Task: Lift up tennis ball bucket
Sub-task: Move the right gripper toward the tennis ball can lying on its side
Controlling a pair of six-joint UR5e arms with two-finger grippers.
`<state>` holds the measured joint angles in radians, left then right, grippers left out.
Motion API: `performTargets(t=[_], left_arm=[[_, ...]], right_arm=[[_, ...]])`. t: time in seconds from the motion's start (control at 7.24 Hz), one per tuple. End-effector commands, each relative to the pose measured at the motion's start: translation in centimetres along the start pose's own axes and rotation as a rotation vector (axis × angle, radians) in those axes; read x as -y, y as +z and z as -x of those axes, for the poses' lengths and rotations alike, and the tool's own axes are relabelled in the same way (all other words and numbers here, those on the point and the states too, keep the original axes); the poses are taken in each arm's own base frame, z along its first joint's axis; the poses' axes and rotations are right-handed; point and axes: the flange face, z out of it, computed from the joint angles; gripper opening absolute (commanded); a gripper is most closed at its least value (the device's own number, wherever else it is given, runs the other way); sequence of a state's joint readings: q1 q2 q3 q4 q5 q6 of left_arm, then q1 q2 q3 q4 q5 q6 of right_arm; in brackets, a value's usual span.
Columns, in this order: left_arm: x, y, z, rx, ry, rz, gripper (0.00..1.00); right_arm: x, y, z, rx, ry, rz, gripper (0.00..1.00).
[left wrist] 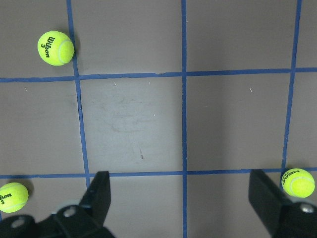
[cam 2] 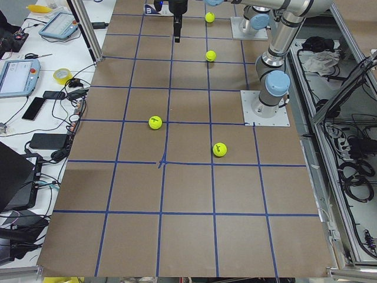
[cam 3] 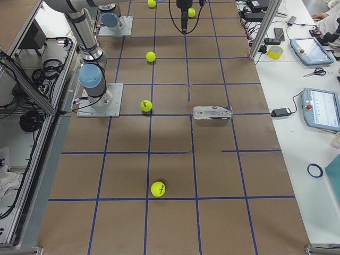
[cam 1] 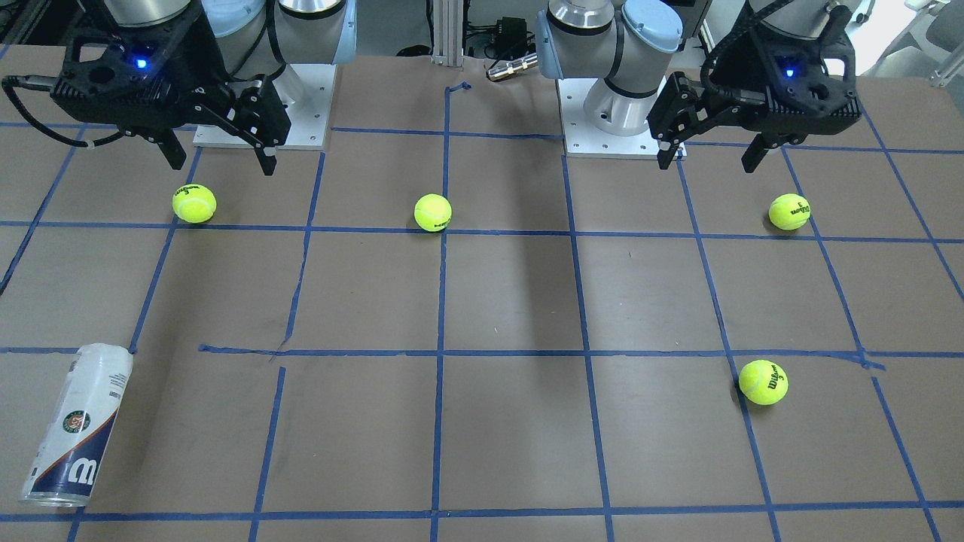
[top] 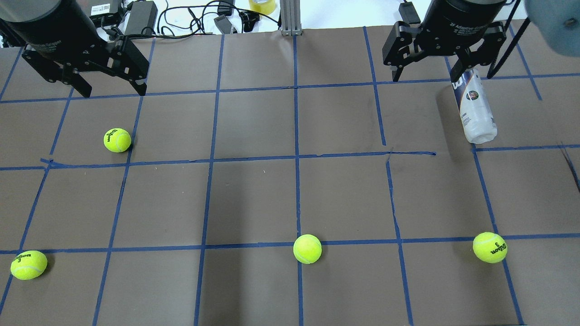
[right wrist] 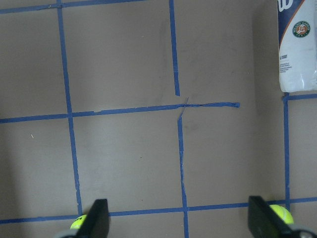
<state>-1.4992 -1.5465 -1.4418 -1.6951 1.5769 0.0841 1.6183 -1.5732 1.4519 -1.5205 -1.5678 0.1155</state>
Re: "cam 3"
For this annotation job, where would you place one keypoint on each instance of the yellow tape roll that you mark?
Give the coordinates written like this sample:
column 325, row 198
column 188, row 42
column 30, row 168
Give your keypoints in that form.
column 275, row 52

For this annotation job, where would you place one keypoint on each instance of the scissors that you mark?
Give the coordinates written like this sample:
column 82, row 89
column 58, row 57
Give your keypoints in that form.
column 318, row 71

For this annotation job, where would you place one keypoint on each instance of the tennis ball near base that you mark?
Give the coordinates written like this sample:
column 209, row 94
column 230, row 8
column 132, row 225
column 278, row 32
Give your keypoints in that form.
column 146, row 106

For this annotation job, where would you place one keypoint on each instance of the blue teach pendant near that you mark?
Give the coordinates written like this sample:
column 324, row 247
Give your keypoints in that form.
column 320, row 109

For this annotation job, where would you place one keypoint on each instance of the tennis ball right front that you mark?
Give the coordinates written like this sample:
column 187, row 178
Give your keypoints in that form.
column 158, row 189

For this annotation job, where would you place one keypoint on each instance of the white tennis ball can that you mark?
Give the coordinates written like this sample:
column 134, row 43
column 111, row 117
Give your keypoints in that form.
column 212, row 112

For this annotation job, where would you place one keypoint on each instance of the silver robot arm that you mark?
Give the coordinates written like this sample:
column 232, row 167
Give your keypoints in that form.
column 111, row 16
column 92, row 74

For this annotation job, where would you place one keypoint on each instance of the black power adapter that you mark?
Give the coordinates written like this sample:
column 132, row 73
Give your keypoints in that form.
column 281, row 112

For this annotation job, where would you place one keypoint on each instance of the black smartphone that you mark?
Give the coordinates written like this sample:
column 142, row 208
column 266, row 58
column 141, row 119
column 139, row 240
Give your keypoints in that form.
column 279, row 34

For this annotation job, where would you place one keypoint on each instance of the tennis ball left far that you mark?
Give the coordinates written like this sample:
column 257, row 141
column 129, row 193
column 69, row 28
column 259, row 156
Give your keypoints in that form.
column 151, row 3

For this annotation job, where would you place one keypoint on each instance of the blue teach pendant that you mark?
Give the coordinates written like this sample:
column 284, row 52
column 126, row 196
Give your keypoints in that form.
column 320, row 109
column 310, row 51

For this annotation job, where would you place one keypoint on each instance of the aluminium frame post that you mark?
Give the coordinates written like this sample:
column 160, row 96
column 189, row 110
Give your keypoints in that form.
column 270, row 14

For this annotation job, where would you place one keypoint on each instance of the tennis ball left front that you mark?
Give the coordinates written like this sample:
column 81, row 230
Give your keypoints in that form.
column 191, row 12

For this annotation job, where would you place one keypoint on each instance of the white cloth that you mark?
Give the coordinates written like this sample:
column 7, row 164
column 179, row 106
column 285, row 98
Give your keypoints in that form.
column 9, row 180

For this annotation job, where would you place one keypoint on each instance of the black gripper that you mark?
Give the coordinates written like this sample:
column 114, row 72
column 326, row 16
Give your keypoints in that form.
column 184, row 4

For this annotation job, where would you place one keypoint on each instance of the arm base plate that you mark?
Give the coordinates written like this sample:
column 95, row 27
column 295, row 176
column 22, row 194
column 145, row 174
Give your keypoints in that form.
column 108, row 105
column 126, row 31

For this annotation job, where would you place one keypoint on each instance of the tennis ball table centre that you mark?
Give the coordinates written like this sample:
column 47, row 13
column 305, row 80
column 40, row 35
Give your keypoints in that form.
column 150, row 56

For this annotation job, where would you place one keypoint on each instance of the blue teach pendant far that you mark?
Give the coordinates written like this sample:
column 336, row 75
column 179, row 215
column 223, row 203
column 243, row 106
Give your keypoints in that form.
column 310, row 51

